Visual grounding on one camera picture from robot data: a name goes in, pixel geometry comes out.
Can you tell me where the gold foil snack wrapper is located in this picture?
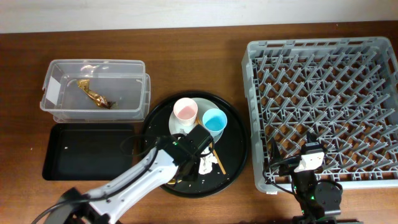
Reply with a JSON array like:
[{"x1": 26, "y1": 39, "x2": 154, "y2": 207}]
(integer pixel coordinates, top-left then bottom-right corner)
[{"x1": 76, "y1": 79, "x2": 116, "y2": 110}]

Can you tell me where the white tissue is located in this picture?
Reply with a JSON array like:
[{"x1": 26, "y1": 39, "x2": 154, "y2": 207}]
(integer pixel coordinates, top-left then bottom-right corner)
[{"x1": 198, "y1": 154, "x2": 218, "y2": 175}]

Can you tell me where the wooden chopstick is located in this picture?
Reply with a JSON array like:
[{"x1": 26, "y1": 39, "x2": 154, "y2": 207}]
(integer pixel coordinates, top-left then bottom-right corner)
[{"x1": 195, "y1": 117, "x2": 227, "y2": 175}]

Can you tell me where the pink plastic cup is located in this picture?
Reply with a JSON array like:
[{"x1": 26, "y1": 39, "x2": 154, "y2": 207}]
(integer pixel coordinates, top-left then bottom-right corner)
[{"x1": 173, "y1": 98, "x2": 198, "y2": 126}]

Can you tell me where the blue plastic cup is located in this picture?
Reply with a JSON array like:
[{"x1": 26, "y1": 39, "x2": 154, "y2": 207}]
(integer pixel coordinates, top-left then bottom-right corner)
[{"x1": 202, "y1": 108, "x2": 228, "y2": 137}]

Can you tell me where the black rectangular tray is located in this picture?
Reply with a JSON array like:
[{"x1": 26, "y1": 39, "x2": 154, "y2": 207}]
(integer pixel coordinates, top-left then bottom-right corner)
[{"x1": 42, "y1": 123, "x2": 135, "y2": 180}]

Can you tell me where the clear plastic waste bin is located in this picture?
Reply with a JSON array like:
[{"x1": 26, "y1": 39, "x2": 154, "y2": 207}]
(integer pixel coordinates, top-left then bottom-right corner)
[{"x1": 40, "y1": 59, "x2": 150, "y2": 123}]

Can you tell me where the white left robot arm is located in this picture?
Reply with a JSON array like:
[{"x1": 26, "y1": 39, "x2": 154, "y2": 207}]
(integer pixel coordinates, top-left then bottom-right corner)
[{"x1": 34, "y1": 125, "x2": 215, "y2": 223}]

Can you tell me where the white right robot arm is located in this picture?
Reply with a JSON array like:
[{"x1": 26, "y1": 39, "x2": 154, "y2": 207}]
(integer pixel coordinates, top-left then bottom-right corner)
[{"x1": 263, "y1": 133, "x2": 343, "y2": 224}]

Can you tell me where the grey dishwasher rack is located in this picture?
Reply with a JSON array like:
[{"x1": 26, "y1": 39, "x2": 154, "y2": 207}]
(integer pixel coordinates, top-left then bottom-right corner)
[{"x1": 242, "y1": 37, "x2": 397, "y2": 193}]

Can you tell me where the round black serving tray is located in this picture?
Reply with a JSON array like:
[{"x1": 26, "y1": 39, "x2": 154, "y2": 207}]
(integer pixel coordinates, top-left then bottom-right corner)
[{"x1": 141, "y1": 91, "x2": 250, "y2": 198}]

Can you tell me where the pale grey round plate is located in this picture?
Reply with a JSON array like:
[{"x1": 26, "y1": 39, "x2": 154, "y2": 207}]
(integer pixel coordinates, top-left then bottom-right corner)
[{"x1": 169, "y1": 98, "x2": 223, "y2": 142}]

